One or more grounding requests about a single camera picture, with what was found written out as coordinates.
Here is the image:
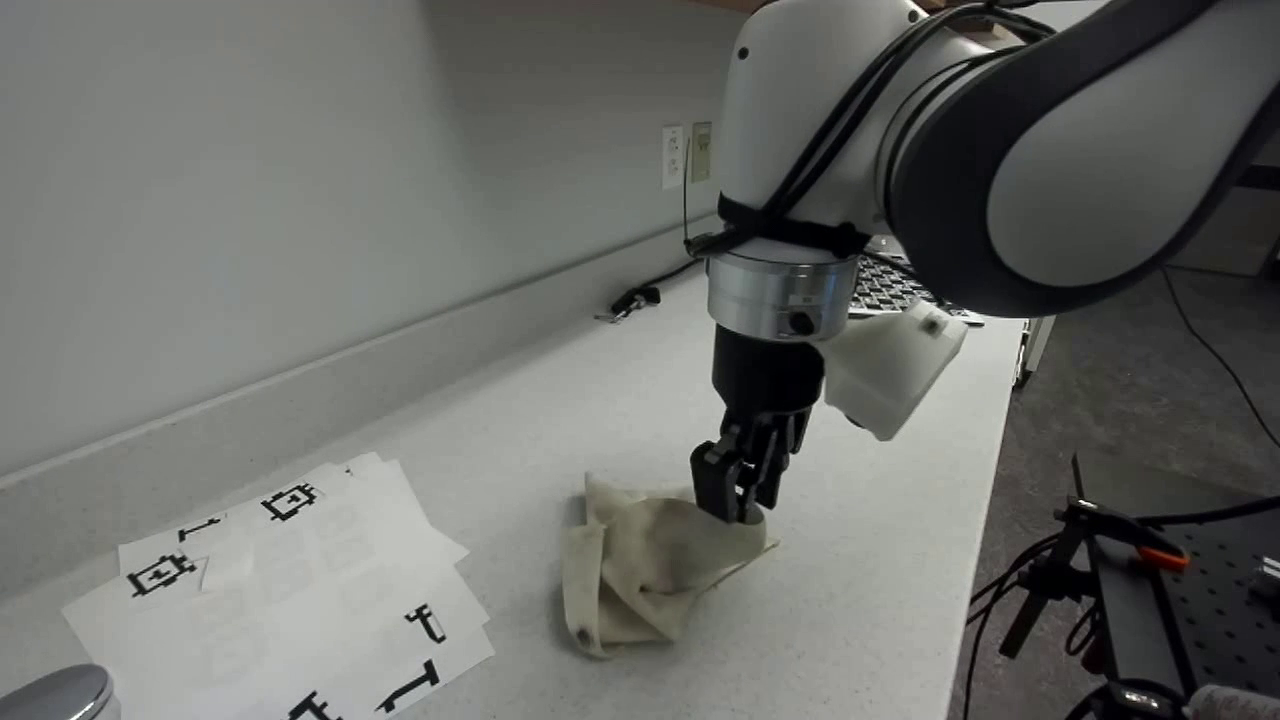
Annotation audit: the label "black tripod stand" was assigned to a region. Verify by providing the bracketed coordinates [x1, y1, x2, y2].
[973, 452, 1203, 720]

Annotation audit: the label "black perforated breadboard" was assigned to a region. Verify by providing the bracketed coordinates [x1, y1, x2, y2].
[1143, 503, 1280, 696]

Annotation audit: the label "beige wall plate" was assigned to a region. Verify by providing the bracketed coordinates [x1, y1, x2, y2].
[688, 114, 716, 189]

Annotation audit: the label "black cable with plug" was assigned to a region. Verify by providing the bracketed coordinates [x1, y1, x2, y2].
[602, 253, 712, 325]

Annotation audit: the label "orange handled clamp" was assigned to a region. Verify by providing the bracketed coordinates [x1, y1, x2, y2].
[1062, 495, 1197, 575]

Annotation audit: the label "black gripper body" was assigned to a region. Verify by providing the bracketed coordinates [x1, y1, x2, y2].
[708, 325, 830, 432]

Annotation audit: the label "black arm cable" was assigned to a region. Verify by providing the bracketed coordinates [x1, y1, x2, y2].
[682, 0, 1044, 264]

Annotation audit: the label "white paper sheet black markers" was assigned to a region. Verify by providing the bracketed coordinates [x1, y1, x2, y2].
[57, 530, 494, 720]
[117, 452, 473, 630]

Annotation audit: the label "white wall outlet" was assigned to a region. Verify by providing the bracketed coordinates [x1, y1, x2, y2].
[658, 123, 688, 193]

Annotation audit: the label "thin black floor cable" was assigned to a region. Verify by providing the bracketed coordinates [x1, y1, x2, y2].
[1155, 264, 1280, 452]

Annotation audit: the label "beige cloth towel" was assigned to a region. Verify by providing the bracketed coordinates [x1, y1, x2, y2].
[554, 472, 780, 659]

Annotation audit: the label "silver metal object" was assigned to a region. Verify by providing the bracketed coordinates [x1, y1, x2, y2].
[0, 659, 118, 720]

